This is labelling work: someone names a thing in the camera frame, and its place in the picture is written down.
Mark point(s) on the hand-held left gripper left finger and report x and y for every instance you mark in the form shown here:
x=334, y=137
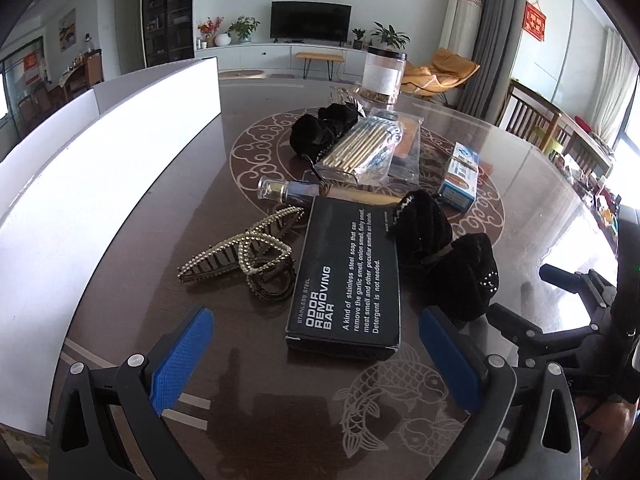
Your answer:
x=182, y=360

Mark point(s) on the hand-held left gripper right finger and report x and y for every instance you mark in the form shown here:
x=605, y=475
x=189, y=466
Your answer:
x=450, y=360

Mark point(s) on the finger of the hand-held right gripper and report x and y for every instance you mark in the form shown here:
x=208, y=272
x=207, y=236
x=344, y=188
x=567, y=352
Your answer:
x=530, y=332
x=575, y=282

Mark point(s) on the black velvet hair bow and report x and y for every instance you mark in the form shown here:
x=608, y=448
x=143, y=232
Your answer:
x=435, y=250

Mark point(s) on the black rectangular box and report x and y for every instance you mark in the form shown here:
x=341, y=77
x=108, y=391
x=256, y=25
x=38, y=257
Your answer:
x=345, y=280

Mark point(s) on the clear packet with orange card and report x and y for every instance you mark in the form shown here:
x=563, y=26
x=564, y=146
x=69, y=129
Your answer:
x=406, y=150

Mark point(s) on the clear rhinestone hair claw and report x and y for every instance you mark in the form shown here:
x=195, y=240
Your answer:
x=345, y=97

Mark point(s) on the brown patterned desktop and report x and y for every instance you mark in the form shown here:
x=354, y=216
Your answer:
x=165, y=210

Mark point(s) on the person's right hand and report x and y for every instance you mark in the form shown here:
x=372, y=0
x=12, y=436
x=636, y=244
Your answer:
x=620, y=420

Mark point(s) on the pearl hair claw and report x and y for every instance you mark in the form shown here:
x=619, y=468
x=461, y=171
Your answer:
x=235, y=255

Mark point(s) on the cluttered wooden side table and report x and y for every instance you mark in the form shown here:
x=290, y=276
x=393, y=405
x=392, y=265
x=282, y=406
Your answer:
x=590, y=155

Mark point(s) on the blue and white small box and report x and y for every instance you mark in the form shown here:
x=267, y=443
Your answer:
x=460, y=180

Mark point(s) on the wooden slatted chair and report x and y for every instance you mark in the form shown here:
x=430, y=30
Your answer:
x=525, y=110

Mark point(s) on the white sheer curtain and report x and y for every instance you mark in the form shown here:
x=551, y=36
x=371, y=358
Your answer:
x=617, y=90

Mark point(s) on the gold cosmetic tube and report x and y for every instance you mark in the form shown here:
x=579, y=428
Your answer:
x=295, y=190

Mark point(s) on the clear bag of gold sticks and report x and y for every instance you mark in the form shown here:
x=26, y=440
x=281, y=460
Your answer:
x=355, y=147

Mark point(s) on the orange lounge chair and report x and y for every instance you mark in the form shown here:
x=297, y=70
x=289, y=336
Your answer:
x=445, y=67

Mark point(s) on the grey curtain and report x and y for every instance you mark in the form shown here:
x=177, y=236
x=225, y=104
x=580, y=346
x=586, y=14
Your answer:
x=495, y=35

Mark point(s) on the black fuzzy hair clip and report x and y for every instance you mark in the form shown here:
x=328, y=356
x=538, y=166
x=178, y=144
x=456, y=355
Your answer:
x=315, y=132

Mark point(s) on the clear jar with black lid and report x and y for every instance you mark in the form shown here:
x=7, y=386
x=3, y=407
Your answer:
x=382, y=75

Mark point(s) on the covered standing air conditioner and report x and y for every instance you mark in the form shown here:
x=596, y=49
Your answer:
x=465, y=15

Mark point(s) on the round low wooden table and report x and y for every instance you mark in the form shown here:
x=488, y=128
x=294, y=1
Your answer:
x=242, y=74

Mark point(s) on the broad leaf potted plant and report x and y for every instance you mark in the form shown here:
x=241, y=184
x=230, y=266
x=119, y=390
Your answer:
x=390, y=35

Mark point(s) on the white television cabinet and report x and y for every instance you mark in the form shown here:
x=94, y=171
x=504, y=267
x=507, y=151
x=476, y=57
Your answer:
x=250, y=55

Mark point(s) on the white round vase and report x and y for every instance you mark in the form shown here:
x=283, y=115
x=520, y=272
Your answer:
x=223, y=40

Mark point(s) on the small potted plant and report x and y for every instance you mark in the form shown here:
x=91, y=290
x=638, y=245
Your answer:
x=358, y=37

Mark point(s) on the wooden bench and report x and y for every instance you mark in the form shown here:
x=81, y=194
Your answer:
x=320, y=56

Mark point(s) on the red flower arrangement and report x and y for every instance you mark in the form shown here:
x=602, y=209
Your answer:
x=207, y=30

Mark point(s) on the bushy green potted plant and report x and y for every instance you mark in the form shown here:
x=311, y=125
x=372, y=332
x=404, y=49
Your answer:
x=243, y=27

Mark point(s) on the dark display cabinet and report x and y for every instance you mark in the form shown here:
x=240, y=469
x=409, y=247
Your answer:
x=167, y=10

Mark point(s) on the black television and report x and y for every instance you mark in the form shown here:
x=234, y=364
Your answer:
x=310, y=21

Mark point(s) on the red wall hanging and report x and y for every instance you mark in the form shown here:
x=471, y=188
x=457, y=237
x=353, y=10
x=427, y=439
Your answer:
x=535, y=20

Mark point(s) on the wall painting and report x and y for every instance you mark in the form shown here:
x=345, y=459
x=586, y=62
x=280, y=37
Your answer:
x=67, y=30

